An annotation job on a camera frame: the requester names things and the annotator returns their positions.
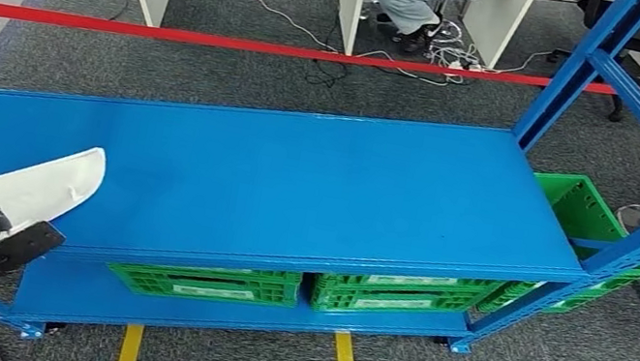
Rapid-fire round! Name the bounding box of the white curved plastic part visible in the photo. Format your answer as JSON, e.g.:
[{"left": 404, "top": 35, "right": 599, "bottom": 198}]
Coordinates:
[{"left": 0, "top": 131, "right": 110, "bottom": 248}]

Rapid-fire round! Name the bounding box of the red barrier belt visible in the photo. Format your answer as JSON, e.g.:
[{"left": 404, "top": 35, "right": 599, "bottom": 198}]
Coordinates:
[{"left": 0, "top": 0, "right": 640, "bottom": 128}]

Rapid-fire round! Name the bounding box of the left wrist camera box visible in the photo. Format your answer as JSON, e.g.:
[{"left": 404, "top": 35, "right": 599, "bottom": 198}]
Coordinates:
[{"left": 0, "top": 212, "right": 70, "bottom": 302}]

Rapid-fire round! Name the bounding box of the white floor cable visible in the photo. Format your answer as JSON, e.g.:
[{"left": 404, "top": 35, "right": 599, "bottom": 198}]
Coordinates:
[{"left": 207, "top": 0, "right": 351, "bottom": 55}]

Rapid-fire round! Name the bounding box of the white cable bundle with power strip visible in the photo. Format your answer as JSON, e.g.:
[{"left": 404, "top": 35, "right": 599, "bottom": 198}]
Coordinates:
[{"left": 351, "top": 7, "right": 557, "bottom": 105}]

